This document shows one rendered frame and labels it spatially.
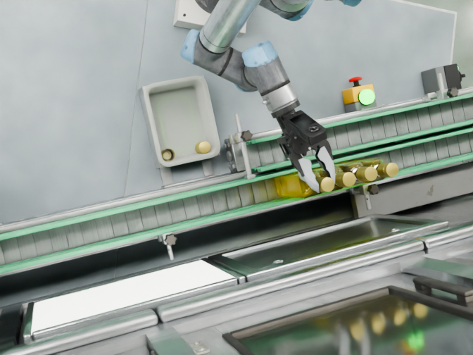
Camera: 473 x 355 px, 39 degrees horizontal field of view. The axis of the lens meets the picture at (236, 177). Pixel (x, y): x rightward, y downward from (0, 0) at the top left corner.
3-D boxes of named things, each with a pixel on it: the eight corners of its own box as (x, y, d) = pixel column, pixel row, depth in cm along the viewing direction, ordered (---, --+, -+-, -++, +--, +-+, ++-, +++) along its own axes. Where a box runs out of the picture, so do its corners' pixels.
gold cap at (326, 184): (329, 187, 157) (337, 187, 153) (317, 194, 156) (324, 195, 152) (323, 174, 156) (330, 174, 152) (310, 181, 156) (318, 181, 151)
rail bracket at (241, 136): (236, 179, 176) (250, 179, 164) (224, 117, 175) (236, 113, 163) (247, 177, 176) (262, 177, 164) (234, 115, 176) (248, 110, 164)
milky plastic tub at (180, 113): (155, 169, 183) (160, 168, 174) (137, 89, 182) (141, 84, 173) (215, 156, 187) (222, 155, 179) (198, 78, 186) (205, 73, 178)
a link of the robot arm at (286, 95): (295, 79, 150) (265, 95, 148) (304, 98, 150) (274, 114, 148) (284, 84, 157) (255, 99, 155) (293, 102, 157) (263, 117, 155)
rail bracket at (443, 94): (422, 103, 192) (449, 98, 179) (417, 79, 192) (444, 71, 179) (434, 101, 193) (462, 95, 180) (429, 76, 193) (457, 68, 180)
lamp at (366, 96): (359, 106, 192) (364, 105, 189) (356, 91, 192) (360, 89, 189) (373, 103, 193) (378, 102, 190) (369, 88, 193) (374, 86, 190)
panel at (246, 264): (30, 315, 152) (25, 351, 119) (27, 302, 152) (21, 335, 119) (376, 224, 176) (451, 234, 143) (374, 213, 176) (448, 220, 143)
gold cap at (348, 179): (335, 187, 158) (343, 188, 154) (333, 173, 158) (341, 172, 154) (348, 185, 159) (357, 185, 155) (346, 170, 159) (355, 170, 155)
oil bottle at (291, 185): (277, 196, 179) (307, 198, 159) (272, 176, 179) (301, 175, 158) (296, 191, 181) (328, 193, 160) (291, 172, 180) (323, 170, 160)
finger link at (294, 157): (313, 172, 154) (302, 136, 153) (316, 172, 152) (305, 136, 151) (295, 178, 153) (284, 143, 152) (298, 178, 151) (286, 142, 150)
